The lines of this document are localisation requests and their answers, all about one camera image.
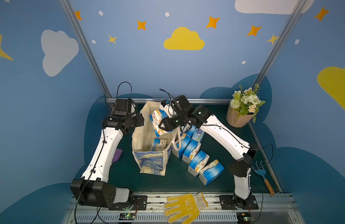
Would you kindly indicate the teal cartoon tissue pack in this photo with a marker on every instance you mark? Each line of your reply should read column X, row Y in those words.
column 198, row 135

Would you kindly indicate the blue garden rake wooden handle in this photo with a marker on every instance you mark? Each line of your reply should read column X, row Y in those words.
column 259, row 170

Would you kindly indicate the aluminium rail front frame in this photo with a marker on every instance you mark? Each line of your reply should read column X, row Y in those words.
column 272, row 209

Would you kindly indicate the left green circuit board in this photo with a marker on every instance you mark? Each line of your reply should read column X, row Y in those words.
column 127, row 216

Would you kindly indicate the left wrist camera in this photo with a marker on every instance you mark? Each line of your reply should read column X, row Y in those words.
column 125, row 107

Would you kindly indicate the cream canvas tote bag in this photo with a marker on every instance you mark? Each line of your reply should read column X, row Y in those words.
column 148, row 161

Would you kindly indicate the green circuit board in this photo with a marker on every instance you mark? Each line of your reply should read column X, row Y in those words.
column 127, row 216
column 244, row 218

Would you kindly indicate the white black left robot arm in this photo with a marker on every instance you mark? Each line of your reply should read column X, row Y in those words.
column 93, row 189

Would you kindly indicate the yellow knit work glove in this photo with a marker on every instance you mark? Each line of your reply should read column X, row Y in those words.
column 187, row 206

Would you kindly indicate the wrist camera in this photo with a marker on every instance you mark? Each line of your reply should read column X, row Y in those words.
column 125, row 107
column 179, row 102

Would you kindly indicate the right green circuit board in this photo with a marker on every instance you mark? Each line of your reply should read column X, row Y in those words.
column 244, row 218

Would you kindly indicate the blue white tissue pack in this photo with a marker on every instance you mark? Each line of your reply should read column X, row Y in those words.
column 158, row 144
column 198, row 163
column 156, row 117
column 180, row 144
column 188, row 130
column 191, row 151
column 211, row 172

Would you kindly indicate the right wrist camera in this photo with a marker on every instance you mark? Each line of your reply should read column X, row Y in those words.
column 179, row 102

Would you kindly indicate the purple pink spatula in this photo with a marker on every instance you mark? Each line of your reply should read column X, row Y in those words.
column 117, row 155

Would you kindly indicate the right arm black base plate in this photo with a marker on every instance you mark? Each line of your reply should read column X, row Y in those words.
column 233, row 202

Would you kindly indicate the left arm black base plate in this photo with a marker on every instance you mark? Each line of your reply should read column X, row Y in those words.
column 133, row 203

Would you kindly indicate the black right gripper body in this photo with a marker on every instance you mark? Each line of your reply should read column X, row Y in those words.
column 167, row 123

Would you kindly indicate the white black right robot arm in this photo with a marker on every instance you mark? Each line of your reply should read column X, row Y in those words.
column 239, row 149

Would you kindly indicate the flower pot with white flowers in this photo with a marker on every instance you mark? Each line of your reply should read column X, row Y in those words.
column 244, row 106

